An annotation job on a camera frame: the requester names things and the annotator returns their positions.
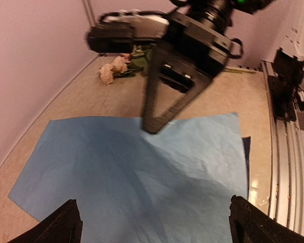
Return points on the aluminium front frame rail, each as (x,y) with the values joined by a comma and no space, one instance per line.
(285,202)

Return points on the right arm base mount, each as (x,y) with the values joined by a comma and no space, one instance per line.
(285,74)

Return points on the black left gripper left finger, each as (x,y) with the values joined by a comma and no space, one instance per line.
(63,225)

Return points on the blue wrapping paper sheet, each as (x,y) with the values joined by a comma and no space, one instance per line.
(131,186)

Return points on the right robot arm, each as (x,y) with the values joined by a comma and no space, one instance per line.
(151,27)

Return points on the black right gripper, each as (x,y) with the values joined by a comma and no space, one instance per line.
(208,50)

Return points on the pale pink fake flower stem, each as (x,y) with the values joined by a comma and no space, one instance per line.
(127,65)

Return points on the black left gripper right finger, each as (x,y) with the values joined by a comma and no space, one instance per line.
(249,224)

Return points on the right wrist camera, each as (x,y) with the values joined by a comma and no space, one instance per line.
(111,37)

